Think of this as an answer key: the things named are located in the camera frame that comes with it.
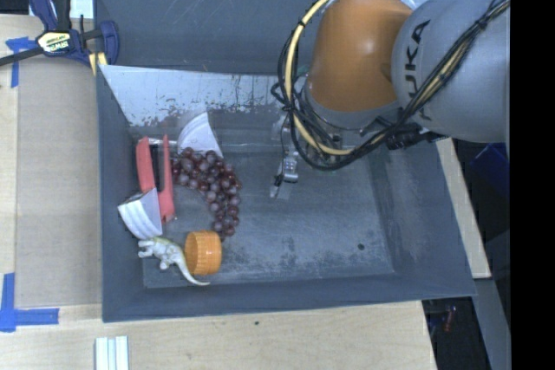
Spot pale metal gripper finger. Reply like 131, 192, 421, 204
281, 159, 301, 185
269, 173, 292, 200

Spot grey metal bin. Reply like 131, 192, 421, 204
91, 0, 479, 323

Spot dark red grape bunch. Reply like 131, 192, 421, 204
170, 146, 244, 243

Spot white ribbed paper cup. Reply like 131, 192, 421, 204
176, 112, 225, 160
116, 187, 164, 241

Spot orange plastic cap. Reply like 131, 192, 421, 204
183, 230, 224, 277

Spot white toy dinosaur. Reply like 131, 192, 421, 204
137, 235, 212, 288

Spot red and black stapler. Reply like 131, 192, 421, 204
134, 134, 177, 224

